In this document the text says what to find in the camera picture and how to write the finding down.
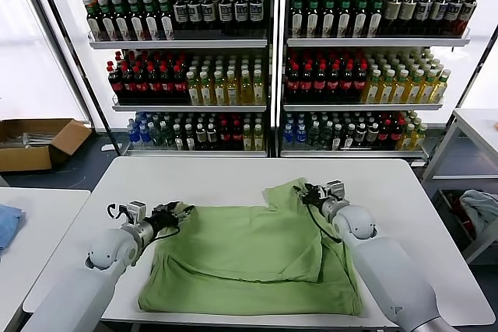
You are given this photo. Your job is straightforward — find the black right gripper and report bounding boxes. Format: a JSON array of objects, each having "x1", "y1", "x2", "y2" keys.
[{"x1": 294, "y1": 182, "x2": 332, "y2": 212}]

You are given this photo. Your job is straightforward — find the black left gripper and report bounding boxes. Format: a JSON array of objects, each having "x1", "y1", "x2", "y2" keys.
[{"x1": 149, "y1": 200, "x2": 196, "y2": 234}]

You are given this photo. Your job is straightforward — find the green polo shirt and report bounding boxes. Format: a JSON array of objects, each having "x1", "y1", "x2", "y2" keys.
[{"x1": 138, "y1": 177, "x2": 365, "y2": 316}]

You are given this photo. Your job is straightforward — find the yellow juice bottle green label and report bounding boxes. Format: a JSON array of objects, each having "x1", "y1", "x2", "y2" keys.
[
  {"x1": 411, "y1": 124, "x2": 429, "y2": 151},
  {"x1": 226, "y1": 70, "x2": 240, "y2": 106},
  {"x1": 406, "y1": 69, "x2": 425, "y2": 105},
  {"x1": 363, "y1": 69, "x2": 383, "y2": 105},
  {"x1": 420, "y1": 69, "x2": 439, "y2": 105},
  {"x1": 212, "y1": 70, "x2": 227, "y2": 106},
  {"x1": 242, "y1": 124, "x2": 254, "y2": 152},
  {"x1": 238, "y1": 69, "x2": 254, "y2": 106},
  {"x1": 397, "y1": 124, "x2": 416, "y2": 151},
  {"x1": 186, "y1": 70, "x2": 201, "y2": 106},
  {"x1": 253, "y1": 124, "x2": 265, "y2": 152},
  {"x1": 379, "y1": 69, "x2": 397, "y2": 105},
  {"x1": 392, "y1": 69, "x2": 410, "y2": 105},
  {"x1": 199, "y1": 70, "x2": 214, "y2": 106},
  {"x1": 432, "y1": 69, "x2": 452, "y2": 105},
  {"x1": 251, "y1": 69, "x2": 266, "y2": 106}
]

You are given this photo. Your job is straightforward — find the red-cap cola bottle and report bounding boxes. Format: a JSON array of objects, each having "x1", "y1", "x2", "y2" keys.
[
  {"x1": 160, "y1": 62, "x2": 174, "y2": 103},
  {"x1": 231, "y1": 120, "x2": 244, "y2": 151},
  {"x1": 313, "y1": 61, "x2": 328, "y2": 102},
  {"x1": 327, "y1": 61, "x2": 342, "y2": 102},
  {"x1": 132, "y1": 62, "x2": 148, "y2": 103},
  {"x1": 173, "y1": 62, "x2": 188, "y2": 103},
  {"x1": 107, "y1": 61, "x2": 122, "y2": 103},
  {"x1": 390, "y1": 120, "x2": 404, "y2": 149},
  {"x1": 146, "y1": 62, "x2": 161, "y2": 103},
  {"x1": 120, "y1": 61, "x2": 135, "y2": 103},
  {"x1": 378, "y1": 120, "x2": 391, "y2": 149},
  {"x1": 353, "y1": 61, "x2": 368, "y2": 102},
  {"x1": 300, "y1": 61, "x2": 315, "y2": 102},
  {"x1": 340, "y1": 61, "x2": 356, "y2": 102},
  {"x1": 219, "y1": 120, "x2": 232, "y2": 151},
  {"x1": 286, "y1": 61, "x2": 302, "y2": 102}
]

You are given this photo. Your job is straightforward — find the black storage crate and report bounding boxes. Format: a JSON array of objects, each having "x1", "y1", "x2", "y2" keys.
[{"x1": 439, "y1": 188, "x2": 478, "y2": 242}]

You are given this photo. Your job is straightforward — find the silver metal rods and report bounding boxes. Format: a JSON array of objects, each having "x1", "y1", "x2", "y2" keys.
[{"x1": 0, "y1": 132, "x2": 59, "y2": 150}]

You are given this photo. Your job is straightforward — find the grey metal shelf unit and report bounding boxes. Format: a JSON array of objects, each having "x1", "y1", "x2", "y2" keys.
[
  {"x1": 276, "y1": 0, "x2": 472, "y2": 160},
  {"x1": 61, "y1": 0, "x2": 278, "y2": 159}
]

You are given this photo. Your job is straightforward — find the brown cardboard box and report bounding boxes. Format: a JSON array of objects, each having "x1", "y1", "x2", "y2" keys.
[{"x1": 0, "y1": 117, "x2": 93, "y2": 173}]

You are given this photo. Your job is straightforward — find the blue folded cloth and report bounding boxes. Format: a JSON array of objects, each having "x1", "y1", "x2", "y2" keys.
[{"x1": 0, "y1": 203, "x2": 26, "y2": 255}]

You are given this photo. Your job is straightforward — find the grey cloth pile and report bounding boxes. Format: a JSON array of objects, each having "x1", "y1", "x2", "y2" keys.
[{"x1": 459, "y1": 190, "x2": 498, "y2": 239}]

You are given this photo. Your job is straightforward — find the green-cap dark tea bottle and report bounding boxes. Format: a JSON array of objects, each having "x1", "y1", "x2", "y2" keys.
[
  {"x1": 127, "y1": 0, "x2": 143, "y2": 42},
  {"x1": 321, "y1": 0, "x2": 337, "y2": 37},
  {"x1": 142, "y1": 0, "x2": 160, "y2": 41},
  {"x1": 352, "y1": 0, "x2": 370, "y2": 37},
  {"x1": 337, "y1": 0, "x2": 353, "y2": 37},
  {"x1": 290, "y1": 0, "x2": 306, "y2": 37},
  {"x1": 306, "y1": 0, "x2": 321, "y2": 37},
  {"x1": 368, "y1": 0, "x2": 384, "y2": 37},
  {"x1": 111, "y1": 0, "x2": 128, "y2": 42},
  {"x1": 96, "y1": 0, "x2": 113, "y2": 42},
  {"x1": 159, "y1": 0, "x2": 175, "y2": 41}
]

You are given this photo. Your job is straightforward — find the white-cap blue-label dark bottle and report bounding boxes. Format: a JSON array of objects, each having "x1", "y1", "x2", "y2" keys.
[
  {"x1": 233, "y1": 0, "x2": 250, "y2": 32},
  {"x1": 188, "y1": 0, "x2": 203, "y2": 32},
  {"x1": 217, "y1": 0, "x2": 234, "y2": 32},
  {"x1": 248, "y1": 0, "x2": 265, "y2": 32},
  {"x1": 430, "y1": 0, "x2": 448, "y2": 36},
  {"x1": 173, "y1": 0, "x2": 189, "y2": 32},
  {"x1": 446, "y1": 0, "x2": 464, "y2": 36},
  {"x1": 415, "y1": 0, "x2": 433, "y2": 36},
  {"x1": 202, "y1": 0, "x2": 219, "y2": 32}
]

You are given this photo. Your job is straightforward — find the beige-label dark drink bottle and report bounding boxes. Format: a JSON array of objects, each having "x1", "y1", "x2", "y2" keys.
[
  {"x1": 400, "y1": 0, "x2": 417, "y2": 36},
  {"x1": 384, "y1": 0, "x2": 402, "y2": 36}
]

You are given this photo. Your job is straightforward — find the red-label dark tea bottle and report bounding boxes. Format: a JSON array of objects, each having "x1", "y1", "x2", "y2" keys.
[{"x1": 85, "y1": 0, "x2": 100, "y2": 41}]

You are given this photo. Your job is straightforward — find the red-brown drink bottle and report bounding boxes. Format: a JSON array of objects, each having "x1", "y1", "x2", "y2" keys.
[{"x1": 459, "y1": 0, "x2": 479, "y2": 36}]

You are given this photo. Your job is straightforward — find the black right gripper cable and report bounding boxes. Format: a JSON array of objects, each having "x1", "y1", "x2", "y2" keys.
[{"x1": 303, "y1": 202, "x2": 344, "y2": 244}]

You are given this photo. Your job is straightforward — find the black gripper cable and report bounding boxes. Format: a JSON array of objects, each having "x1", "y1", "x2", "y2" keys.
[
  {"x1": 153, "y1": 225, "x2": 183, "y2": 243},
  {"x1": 303, "y1": 202, "x2": 344, "y2": 244}
]

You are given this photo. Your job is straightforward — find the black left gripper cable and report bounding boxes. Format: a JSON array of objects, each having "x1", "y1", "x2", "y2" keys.
[{"x1": 153, "y1": 225, "x2": 183, "y2": 243}]

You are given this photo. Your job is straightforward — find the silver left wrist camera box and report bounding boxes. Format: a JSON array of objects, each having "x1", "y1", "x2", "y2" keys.
[{"x1": 124, "y1": 201, "x2": 149, "y2": 227}]

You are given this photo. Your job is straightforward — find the white metal-frame table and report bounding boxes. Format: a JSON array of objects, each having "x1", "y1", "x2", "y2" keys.
[{"x1": 422, "y1": 108, "x2": 498, "y2": 265}]

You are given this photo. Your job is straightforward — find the black window frame post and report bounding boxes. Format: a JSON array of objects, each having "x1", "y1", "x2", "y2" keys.
[
  {"x1": 465, "y1": 32, "x2": 498, "y2": 92},
  {"x1": 17, "y1": 0, "x2": 122, "y2": 156}
]

